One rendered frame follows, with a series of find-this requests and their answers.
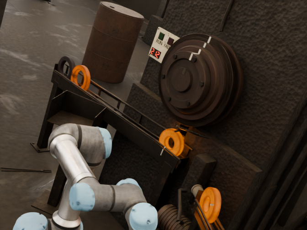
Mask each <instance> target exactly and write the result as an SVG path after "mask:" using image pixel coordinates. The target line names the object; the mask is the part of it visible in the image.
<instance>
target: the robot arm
mask: <svg viewBox="0 0 307 230"><path fill-rule="evenodd" d="M48 148H49V150H50V152H51V154H52V156H53V157H54V158H56V159H57V160H58V162H59V164H60V166H61V168H62V170H63V172H64V174H65V176H66V178H67V180H68V181H67V184H66V187H65V190H64V194H63V197H62V200H61V203H60V206H59V209H58V210H57V211H55V212H54V213H53V216H52V218H51V219H47V218H46V217H45V216H44V215H42V214H39V213H36V212H30V213H26V214H23V215H21V216H20V217H19V218H18V219H17V221H16V223H15V225H14V227H13V230H83V224H82V221H81V219H80V217H79V214H80V211H84V212H89V211H105V212H123V214H124V216H125V219H126V221H127V224H128V226H129V230H156V228H157V224H158V218H157V217H158V214H157V210H156V209H155V207H153V206H152V205H151V204H148V203H147V201H146V199H145V197H144V195H143V192H142V189H141V188H140V186H139V185H138V183H137V182H136V181H135V180H134V179H131V178H127V179H125V180H121V181H119V182H118V183H117V184H116V185H104V184H100V183H99V182H98V180H97V179H96V177H95V176H94V174H93V172H94V169H95V167H97V166H99V165H100V164H101V161H102V159H106V158H108V157H109V156H110V154H111V148H112V141H111V135H110V133H109V131H108V130H107V129H104V128H99V127H93V126H87V125H78V124H72V123H68V124H63V125H61V126H59V127H57V128H56V129H55V130H54V131H53V132H52V133H51V135H50V137H49V139H48Z"/></svg>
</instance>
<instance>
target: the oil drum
mask: <svg viewBox="0 0 307 230"><path fill-rule="evenodd" d="M143 21H144V17H143V16H142V15H141V14H139V13H137V12H135V11H133V10H131V9H128V8H126V7H123V6H120V5H117V4H113V3H110V2H105V1H102V2H100V4H99V7H98V11H97V14H96V17H95V21H94V24H93V27H92V31H91V34H90V37H89V41H88V44H87V46H86V51H85V55H84V58H83V61H82V64H81V65H84V66H86V67H87V68H88V70H89V72H90V76H91V77H92V78H95V79H97V80H100V81H103V82H107V83H112V84H117V83H121V82H122V81H123V80H124V77H125V74H126V71H127V68H128V65H129V62H130V61H131V56H132V53H133V50H134V48H135V45H136V42H137V41H138V36H139V33H140V30H141V28H142V25H143Z"/></svg>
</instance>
